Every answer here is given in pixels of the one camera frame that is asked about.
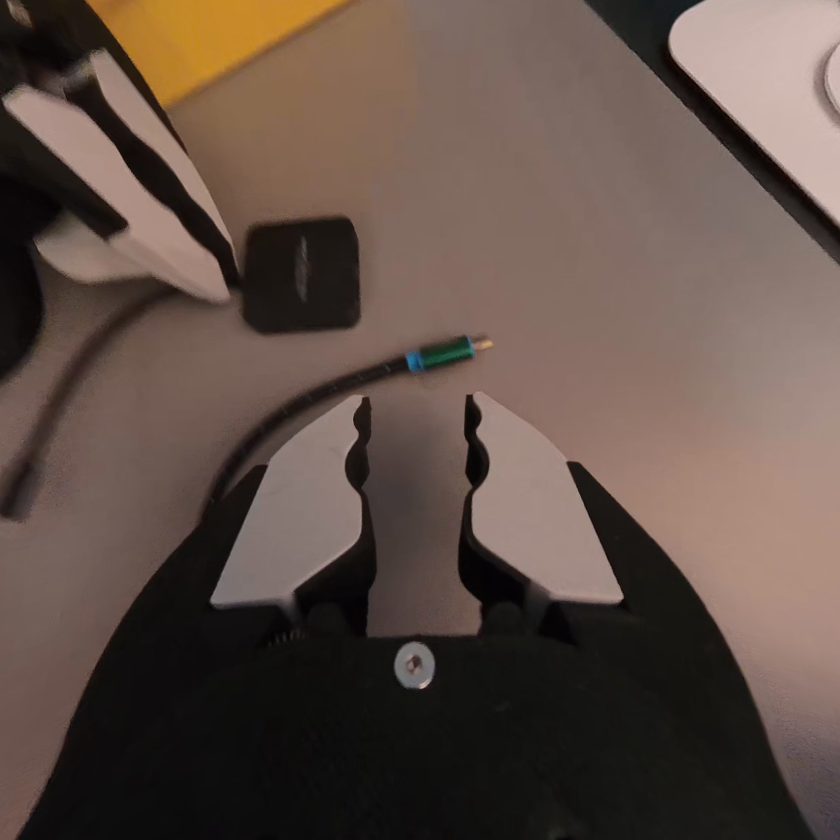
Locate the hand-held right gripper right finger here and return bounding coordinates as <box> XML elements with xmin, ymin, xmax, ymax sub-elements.
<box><xmin>458</xmin><ymin>391</ymin><xmax>626</xmax><ymax>634</ymax></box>

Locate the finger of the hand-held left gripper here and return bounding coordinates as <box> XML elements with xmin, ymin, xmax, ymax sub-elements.
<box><xmin>85</xmin><ymin>47</ymin><xmax>242</xmax><ymax>290</ymax></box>
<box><xmin>3</xmin><ymin>82</ymin><xmax>232</xmax><ymax>303</ymax></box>

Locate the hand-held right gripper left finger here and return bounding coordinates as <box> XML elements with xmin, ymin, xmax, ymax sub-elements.
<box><xmin>209</xmin><ymin>394</ymin><xmax>378</xmax><ymax>637</ymax></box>

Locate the black hdmi cable green plug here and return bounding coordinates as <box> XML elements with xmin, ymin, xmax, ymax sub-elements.
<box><xmin>210</xmin><ymin>333</ymin><xmax>494</xmax><ymax>506</ymax></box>

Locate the black adapter hub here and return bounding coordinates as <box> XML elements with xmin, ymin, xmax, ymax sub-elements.
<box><xmin>241</xmin><ymin>217</ymin><xmax>363</xmax><ymax>334</ymax></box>

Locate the yellow plastic bin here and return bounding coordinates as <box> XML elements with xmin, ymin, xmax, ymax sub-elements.
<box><xmin>85</xmin><ymin>0</ymin><xmax>358</xmax><ymax>109</ymax></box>

